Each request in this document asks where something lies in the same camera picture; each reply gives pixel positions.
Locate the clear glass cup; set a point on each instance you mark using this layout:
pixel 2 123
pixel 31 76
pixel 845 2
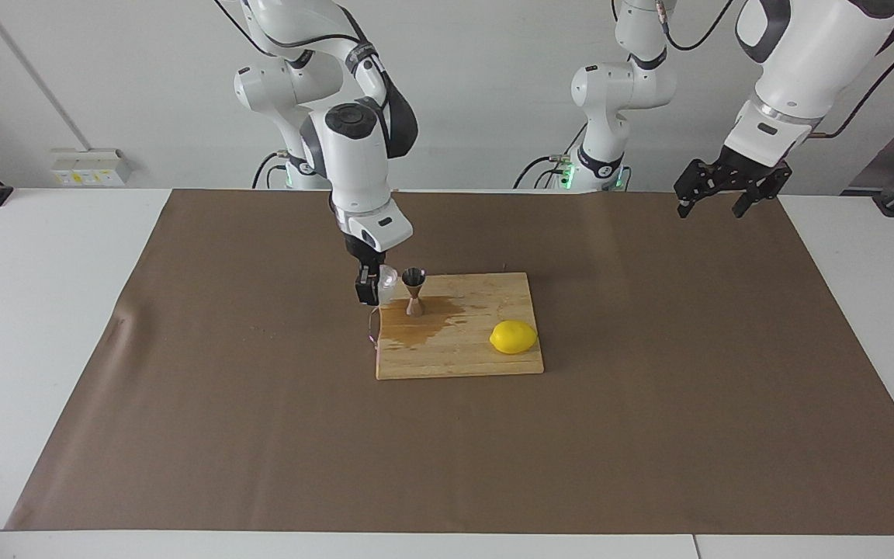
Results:
pixel 388 283

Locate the white wall power outlet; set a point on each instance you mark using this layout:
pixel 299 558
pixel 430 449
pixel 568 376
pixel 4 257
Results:
pixel 90 169

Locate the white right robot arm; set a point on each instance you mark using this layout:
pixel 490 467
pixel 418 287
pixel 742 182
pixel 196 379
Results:
pixel 354 163

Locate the wooden cutting board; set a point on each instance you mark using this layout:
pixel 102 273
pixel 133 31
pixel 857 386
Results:
pixel 455 349

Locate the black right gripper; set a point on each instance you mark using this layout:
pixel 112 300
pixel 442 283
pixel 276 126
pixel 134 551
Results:
pixel 363 256

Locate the steel double jigger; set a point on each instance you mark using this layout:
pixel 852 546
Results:
pixel 414 291

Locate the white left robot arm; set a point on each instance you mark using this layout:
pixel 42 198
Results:
pixel 812 54

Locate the yellow lemon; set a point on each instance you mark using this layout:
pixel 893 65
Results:
pixel 513 338

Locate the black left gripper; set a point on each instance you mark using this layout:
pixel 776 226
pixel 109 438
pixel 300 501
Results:
pixel 746 175

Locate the brown table mat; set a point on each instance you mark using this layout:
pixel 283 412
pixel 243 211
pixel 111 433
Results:
pixel 447 450

